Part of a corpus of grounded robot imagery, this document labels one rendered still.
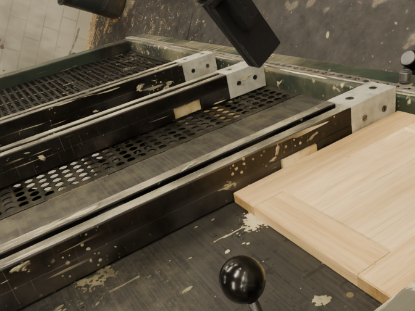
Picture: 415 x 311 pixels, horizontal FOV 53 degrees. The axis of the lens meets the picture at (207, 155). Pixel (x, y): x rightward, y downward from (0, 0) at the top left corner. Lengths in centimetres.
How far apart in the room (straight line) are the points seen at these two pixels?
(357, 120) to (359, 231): 31
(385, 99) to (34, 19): 539
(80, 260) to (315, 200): 35
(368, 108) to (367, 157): 13
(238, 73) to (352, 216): 65
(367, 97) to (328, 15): 161
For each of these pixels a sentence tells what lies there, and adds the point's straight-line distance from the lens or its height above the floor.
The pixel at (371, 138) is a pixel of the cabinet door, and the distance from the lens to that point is 82.
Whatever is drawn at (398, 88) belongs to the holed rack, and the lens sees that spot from 94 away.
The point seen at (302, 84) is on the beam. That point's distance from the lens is 110.
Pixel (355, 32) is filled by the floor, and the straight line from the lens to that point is 228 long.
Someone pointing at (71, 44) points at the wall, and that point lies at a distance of 606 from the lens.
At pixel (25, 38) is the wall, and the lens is 593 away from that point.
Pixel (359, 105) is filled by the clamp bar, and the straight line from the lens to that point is 84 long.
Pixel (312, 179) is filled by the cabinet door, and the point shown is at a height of 113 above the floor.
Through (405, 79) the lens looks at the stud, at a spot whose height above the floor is 87.
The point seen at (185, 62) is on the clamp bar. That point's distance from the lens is 137.
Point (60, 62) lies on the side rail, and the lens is 208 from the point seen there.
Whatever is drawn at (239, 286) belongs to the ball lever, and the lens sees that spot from 33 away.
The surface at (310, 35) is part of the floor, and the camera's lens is 247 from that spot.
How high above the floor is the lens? 166
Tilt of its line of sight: 35 degrees down
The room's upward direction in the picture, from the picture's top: 79 degrees counter-clockwise
